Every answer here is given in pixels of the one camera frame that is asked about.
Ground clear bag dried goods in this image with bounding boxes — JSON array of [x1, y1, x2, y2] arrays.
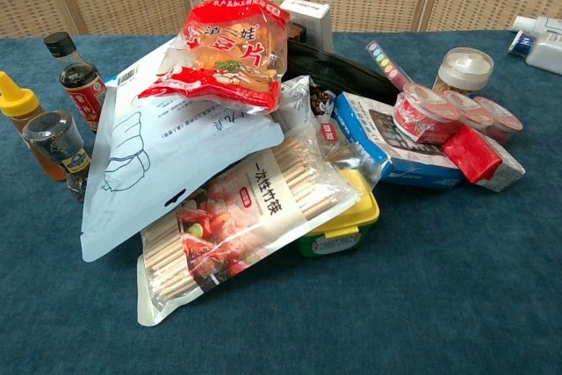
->
[[275, 75, 382, 190]]

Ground red transparent snack bag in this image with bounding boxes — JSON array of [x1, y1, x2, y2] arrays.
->
[[137, 0, 292, 114]]

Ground white flat pouch bag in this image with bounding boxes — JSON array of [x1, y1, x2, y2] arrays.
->
[[80, 37, 285, 263]]

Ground bamboo chopsticks pack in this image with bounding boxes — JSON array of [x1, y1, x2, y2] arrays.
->
[[136, 136, 362, 328]]

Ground yellow lid green box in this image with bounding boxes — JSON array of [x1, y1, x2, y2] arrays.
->
[[295, 168, 381, 259]]

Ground blue white product box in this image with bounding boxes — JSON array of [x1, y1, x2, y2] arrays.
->
[[329, 91, 465, 191]]

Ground colourful dot strip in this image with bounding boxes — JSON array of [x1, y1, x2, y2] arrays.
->
[[365, 40, 415, 93]]

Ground white cardboard box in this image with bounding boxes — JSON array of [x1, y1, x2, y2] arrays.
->
[[279, 0, 332, 52]]

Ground red label plastic cup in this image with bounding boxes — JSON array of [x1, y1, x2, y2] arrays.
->
[[472, 95, 524, 147], [393, 83, 461, 145], [443, 90, 488, 128]]

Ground blue table cloth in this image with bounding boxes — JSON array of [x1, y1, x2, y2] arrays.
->
[[0, 29, 562, 375]]

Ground red white tissue pack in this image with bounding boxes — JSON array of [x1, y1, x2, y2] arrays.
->
[[440, 124, 527, 193]]

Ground clear jar white lid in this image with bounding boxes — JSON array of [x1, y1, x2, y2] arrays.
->
[[432, 47, 495, 96]]

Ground dark soy sauce bottle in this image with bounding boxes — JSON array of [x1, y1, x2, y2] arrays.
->
[[42, 31, 108, 133]]

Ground clear cap pepper grinder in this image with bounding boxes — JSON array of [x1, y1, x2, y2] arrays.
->
[[21, 110, 92, 204]]

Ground yellow cap honey bottle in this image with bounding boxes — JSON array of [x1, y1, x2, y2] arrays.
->
[[0, 70, 68, 182]]

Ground white bottle blue cap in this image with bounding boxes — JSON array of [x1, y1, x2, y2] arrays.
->
[[508, 29, 562, 77]]

